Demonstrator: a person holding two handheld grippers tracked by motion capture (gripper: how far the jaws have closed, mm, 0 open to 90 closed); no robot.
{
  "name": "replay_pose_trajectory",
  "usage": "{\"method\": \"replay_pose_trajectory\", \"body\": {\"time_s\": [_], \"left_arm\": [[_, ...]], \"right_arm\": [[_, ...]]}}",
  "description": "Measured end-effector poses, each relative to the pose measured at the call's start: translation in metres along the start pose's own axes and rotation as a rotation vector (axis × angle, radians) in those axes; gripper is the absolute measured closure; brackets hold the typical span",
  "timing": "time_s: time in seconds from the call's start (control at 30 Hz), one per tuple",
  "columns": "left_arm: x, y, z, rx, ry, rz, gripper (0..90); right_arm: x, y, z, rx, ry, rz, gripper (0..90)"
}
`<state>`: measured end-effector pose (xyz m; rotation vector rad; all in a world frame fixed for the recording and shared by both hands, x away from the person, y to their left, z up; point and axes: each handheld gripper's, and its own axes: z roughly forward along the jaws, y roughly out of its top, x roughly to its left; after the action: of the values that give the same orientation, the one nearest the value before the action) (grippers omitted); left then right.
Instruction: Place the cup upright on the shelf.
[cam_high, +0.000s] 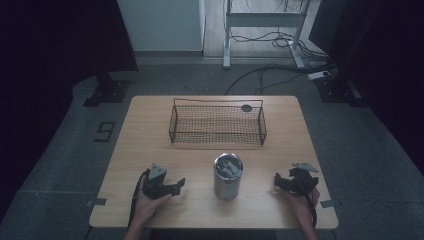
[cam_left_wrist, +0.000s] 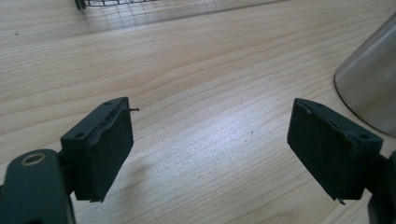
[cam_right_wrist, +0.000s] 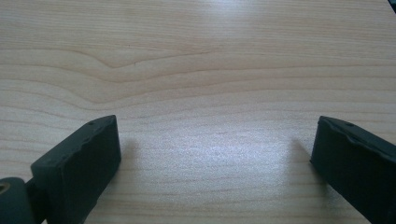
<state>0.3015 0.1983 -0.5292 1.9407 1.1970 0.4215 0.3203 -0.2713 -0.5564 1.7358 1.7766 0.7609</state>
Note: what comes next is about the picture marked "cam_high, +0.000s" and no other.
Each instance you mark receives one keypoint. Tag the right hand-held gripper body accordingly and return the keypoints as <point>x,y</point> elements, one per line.
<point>301,181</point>

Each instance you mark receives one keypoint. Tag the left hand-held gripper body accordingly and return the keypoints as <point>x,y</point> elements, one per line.
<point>156,186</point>

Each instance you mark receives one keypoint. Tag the steel tumbler cup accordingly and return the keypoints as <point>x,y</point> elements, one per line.
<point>228,180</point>

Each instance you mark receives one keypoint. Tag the person's right hand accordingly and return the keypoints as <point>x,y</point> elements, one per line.
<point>303,205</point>

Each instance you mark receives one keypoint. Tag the person's left hand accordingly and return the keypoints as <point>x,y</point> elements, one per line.
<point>145,208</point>

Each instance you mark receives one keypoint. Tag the grey tape strip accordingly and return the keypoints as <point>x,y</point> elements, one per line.
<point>97,201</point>
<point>327,203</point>

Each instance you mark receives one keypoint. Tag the black round table grommet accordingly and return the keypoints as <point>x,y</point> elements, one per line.
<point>246,107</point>

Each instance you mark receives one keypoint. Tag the black stand base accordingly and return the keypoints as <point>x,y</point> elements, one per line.
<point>108,91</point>
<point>338,91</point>

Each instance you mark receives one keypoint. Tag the white power strip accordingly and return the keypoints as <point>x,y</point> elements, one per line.
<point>318,75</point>

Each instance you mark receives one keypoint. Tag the dark curtain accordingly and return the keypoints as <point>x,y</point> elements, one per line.
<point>50,66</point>
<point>383,60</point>

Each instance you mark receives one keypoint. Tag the white cabinet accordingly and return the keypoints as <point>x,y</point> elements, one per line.
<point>163,26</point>

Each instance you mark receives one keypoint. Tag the white desk frame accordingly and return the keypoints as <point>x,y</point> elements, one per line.
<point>263,19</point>

